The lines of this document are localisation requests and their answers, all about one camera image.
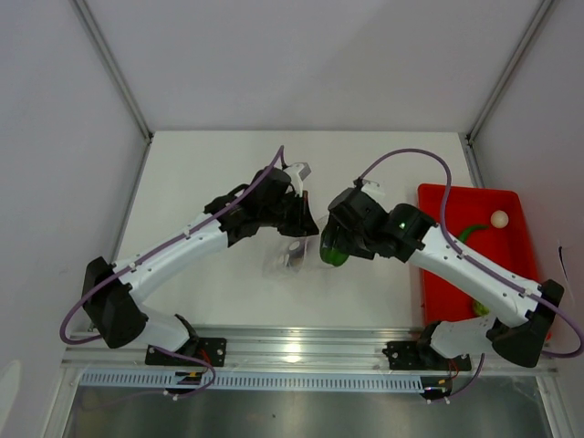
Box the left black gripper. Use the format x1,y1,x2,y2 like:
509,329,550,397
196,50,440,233
259,190,318,237

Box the green bell pepper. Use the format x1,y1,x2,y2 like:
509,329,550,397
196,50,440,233
319,229,349,267

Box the clear dotted zip bag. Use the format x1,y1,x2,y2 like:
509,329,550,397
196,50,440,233
262,234,333,279

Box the green chili pepper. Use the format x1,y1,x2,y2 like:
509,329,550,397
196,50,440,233
458,224,489,244

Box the bumpy green toy vegetable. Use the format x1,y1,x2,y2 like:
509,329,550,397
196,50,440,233
472,300,490,317

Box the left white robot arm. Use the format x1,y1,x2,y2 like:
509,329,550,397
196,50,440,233
82,162,318,365

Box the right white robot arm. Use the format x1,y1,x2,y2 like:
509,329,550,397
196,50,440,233
320,187,564,369

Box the red plastic tray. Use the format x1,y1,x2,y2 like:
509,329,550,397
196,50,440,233
421,186,541,324

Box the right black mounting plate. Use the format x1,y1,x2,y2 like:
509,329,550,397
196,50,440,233
381,340,472,371

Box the black mounting plate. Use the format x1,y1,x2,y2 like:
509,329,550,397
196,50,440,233
145,338,227,367
381,340,472,371

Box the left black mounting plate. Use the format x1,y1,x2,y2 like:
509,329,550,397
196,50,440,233
145,338,227,367

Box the white egg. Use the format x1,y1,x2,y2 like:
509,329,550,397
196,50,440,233
490,210,509,229

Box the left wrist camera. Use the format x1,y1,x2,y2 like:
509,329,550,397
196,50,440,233
285,162,311,193

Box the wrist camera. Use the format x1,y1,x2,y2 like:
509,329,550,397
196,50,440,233
354,178,385,196
285,162,311,193

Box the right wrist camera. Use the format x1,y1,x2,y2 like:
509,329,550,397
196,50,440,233
354,178,385,196

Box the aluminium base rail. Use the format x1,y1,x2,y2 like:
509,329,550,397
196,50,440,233
61,326,558,377

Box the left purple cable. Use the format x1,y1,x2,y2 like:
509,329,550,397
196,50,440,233
59,145,287,402

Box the purple cable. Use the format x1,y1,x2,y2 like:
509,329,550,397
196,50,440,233
59,145,287,402
358,148,584,402

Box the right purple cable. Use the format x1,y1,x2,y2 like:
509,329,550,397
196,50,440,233
358,148,584,402

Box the white slotted cable duct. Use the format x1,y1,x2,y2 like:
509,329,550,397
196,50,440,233
79,369,424,393

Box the right aluminium frame post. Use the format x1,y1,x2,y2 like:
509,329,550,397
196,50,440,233
464,0,559,147

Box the aluminium frame post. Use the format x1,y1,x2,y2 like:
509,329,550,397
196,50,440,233
464,0,559,147
69,0,153,144

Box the left aluminium frame post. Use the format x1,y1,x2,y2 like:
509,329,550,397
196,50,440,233
69,0,153,144

